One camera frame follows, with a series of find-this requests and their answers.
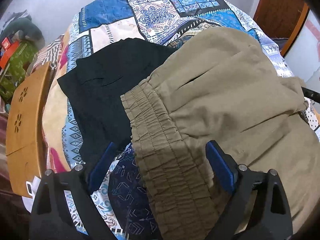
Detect khaki elastic-waist pants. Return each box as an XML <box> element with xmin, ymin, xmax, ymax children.
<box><xmin>121</xmin><ymin>27</ymin><xmax>319</xmax><ymax>239</ymax></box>

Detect white sliding wardrobe door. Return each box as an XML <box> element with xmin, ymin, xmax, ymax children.
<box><xmin>285</xmin><ymin>10</ymin><xmax>319</xmax><ymax>92</ymax></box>

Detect blue patchwork quilt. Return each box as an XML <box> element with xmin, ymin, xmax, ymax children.
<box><xmin>60</xmin><ymin>0</ymin><xmax>320</xmax><ymax>240</ymax></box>

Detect floral orange blanket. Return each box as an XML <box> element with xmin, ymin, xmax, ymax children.
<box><xmin>42</xmin><ymin>30</ymin><xmax>71</xmax><ymax>173</ymax></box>

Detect brown wooden door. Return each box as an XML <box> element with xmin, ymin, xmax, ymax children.
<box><xmin>254</xmin><ymin>0</ymin><xmax>309</xmax><ymax>56</ymax></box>

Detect wooden carved folding table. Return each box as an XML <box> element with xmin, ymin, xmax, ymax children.
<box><xmin>5</xmin><ymin>62</ymin><xmax>52</xmax><ymax>198</ymax></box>

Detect black folded pants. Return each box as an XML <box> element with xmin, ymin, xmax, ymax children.
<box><xmin>58</xmin><ymin>38</ymin><xmax>175</xmax><ymax>163</ymax></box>

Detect green fabric storage bin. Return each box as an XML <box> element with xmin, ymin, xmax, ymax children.
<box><xmin>1</xmin><ymin>40</ymin><xmax>37</xmax><ymax>102</ymax></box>

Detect orange red box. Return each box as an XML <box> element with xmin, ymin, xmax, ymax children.
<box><xmin>0</xmin><ymin>37</ymin><xmax>20</xmax><ymax>69</ymax></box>

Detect grey neck pillow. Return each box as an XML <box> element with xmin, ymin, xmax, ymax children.
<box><xmin>1</xmin><ymin>17</ymin><xmax>45</xmax><ymax>49</ymax></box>

